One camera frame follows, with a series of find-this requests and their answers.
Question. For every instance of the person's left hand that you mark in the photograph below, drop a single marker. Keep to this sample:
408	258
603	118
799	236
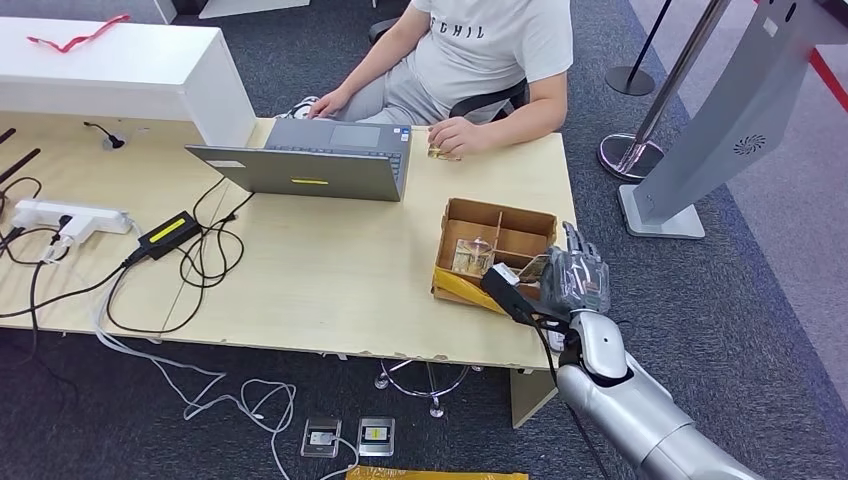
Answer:
460	137

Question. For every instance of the person's right hand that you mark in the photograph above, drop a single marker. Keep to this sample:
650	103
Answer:
330	103

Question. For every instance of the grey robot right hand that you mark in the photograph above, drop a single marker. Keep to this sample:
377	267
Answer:
580	281

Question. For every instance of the ID card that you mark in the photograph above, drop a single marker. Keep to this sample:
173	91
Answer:
437	154

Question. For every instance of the room key card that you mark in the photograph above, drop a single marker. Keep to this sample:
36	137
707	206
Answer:
532	268

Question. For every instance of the cardboard divider box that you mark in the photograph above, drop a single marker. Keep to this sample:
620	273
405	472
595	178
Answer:
523	228

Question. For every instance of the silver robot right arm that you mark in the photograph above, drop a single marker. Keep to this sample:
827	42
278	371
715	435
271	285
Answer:
636	411

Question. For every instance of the person's left forearm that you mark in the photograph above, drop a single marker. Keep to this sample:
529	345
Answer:
530	122

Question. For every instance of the person's right forearm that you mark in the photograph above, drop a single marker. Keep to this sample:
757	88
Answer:
370	66

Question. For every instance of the person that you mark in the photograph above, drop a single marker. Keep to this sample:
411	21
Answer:
477	60

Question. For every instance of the black white sneaker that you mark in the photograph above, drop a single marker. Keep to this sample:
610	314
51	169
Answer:
298	107

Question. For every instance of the black office chair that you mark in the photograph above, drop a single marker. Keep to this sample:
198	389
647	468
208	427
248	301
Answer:
490	99

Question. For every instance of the grey laptop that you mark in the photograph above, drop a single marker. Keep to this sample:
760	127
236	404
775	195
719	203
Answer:
315	174

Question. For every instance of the light wood desk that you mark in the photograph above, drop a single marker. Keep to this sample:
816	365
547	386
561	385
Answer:
331	265

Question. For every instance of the chrome stool base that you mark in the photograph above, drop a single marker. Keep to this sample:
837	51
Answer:
435	395

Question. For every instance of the black power brick yellow label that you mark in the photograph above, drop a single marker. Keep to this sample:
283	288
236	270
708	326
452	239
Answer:
167	234

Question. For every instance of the grey kiosk stand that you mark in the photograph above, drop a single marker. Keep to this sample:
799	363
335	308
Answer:
725	119

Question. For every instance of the white counter block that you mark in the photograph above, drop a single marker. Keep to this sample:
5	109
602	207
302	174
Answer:
103	71

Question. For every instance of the yellow tape on floor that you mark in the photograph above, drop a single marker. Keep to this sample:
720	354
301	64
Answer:
434	474

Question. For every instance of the floor socket yellow label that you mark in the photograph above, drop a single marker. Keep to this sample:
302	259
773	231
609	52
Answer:
376	436

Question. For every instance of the white plug adapter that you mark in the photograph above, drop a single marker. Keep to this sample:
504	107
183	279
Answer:
76	228

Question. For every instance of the floor socket with white plug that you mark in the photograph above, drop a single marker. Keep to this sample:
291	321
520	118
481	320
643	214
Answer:
320	437

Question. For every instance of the white power strip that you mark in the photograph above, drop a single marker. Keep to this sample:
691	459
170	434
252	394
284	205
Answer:
44	212

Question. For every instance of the long black antenna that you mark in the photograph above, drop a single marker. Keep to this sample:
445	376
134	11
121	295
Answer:
20	165

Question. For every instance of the red barrier belt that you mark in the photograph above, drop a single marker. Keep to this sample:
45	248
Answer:
829	79

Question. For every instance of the short black antenna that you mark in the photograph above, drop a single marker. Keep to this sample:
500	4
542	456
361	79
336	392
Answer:
6	136

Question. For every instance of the black wrist camera pale tip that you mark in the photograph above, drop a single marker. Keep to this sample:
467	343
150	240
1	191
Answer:
510	295

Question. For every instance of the chrome stanchion post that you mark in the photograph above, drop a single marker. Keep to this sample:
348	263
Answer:
629	156

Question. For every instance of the black stanchion post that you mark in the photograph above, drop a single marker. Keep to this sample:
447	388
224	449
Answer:
629	81

